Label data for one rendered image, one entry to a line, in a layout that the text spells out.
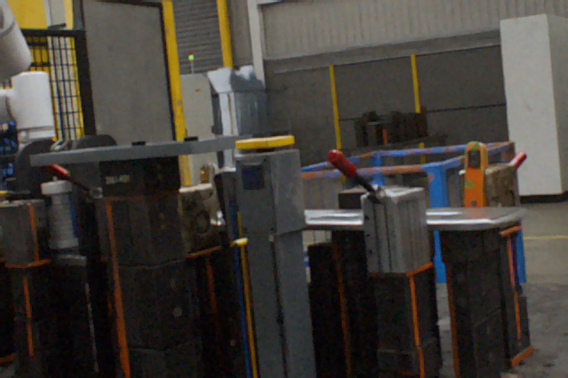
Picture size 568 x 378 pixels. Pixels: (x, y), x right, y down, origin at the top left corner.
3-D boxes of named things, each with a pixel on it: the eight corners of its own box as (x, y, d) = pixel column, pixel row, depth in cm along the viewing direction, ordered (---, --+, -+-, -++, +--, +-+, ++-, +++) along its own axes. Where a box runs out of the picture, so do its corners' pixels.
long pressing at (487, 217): (540, 209, 144) (540, 200, 144) (487, 232, 126) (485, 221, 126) (35, 216, 226) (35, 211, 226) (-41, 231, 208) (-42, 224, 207)
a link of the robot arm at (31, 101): (8, 129, 199) (47, 126, 199) (2, 74, 198) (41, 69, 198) (20, 129, 207) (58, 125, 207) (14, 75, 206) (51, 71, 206)
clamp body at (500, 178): (543, 350, 161) (527, 161, 159) (514, 374, 149) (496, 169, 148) (491, 346, 168) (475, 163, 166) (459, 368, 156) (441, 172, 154)
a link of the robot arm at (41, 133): (30, 128, 197) (32, 140, 197) (60, 125, 204) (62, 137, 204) (8, 130, 202) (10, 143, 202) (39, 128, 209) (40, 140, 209)
